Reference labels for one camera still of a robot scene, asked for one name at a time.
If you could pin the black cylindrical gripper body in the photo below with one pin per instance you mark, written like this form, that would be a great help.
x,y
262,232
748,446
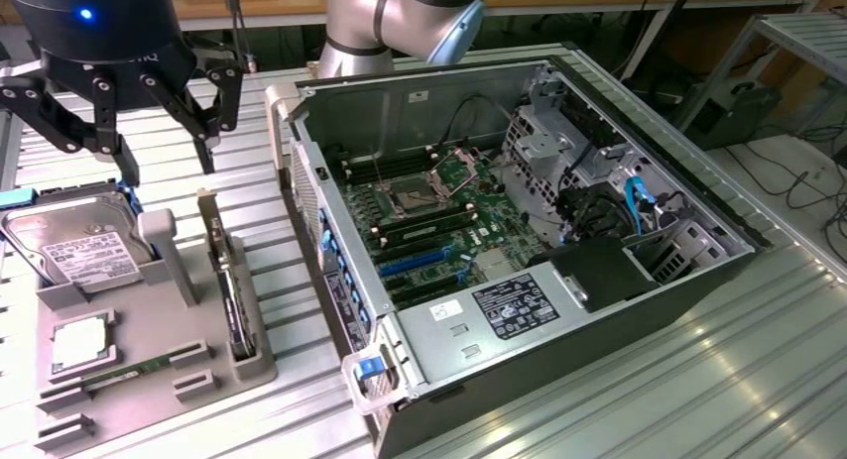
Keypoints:
x,y
99,28

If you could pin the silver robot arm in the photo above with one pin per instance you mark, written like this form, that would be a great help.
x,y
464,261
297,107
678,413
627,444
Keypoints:
x,y
370,18

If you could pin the black stand pole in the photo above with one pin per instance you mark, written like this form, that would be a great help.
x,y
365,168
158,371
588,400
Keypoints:
x,y
238,28

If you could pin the CPU socket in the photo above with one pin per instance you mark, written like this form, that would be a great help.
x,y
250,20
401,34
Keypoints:
x,y
412,197

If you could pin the graphics card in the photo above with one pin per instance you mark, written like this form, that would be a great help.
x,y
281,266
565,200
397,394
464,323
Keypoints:
x,y
229,280

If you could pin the open metal socket cover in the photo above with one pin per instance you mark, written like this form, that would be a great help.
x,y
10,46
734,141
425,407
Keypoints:
x,y
457,167

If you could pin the installed RAM stick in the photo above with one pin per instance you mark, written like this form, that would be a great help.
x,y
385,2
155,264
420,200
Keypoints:
x,y
424,228

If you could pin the grey parts rack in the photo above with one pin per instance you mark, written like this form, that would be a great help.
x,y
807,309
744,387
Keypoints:
x,y
159,330

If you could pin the blue expansion slot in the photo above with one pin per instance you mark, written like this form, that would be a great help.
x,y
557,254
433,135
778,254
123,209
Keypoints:
x,y
413,262

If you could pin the green motherboard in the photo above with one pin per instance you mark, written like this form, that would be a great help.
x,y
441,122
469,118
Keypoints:
x,y
457,231

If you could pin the silver CPU chip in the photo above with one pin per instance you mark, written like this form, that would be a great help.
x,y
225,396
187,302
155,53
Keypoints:
x,y
80,345

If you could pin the metal disk bay cage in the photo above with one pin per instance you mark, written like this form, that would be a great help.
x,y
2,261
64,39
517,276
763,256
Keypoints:
x,y
536,142

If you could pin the black expansion slot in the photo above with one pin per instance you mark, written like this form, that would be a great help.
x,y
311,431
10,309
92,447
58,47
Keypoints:
x,y
426,286

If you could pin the green RAM stick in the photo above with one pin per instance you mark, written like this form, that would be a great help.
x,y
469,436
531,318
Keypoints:
x,y
128,371

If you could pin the blue case latch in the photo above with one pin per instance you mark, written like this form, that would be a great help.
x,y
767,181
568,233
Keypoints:
x,y
369,370

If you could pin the grey power supply unit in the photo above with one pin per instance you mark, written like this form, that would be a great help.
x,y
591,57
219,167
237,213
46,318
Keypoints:
x,y
489,330

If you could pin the open black PC case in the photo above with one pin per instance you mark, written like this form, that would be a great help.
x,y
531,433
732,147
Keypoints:
x,y
596,340

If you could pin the black box under table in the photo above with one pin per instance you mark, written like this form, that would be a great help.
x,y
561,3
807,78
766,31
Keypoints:
x,y
735,114

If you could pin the grey metal side table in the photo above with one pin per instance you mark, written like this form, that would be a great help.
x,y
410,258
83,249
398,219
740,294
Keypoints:
x,y
800,37

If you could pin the hard disk with blue bracket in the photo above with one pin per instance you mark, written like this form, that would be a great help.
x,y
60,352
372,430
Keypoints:
x,y
72,241

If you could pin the black plastic duct box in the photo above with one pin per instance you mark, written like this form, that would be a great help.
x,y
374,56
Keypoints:
x,y
605,273

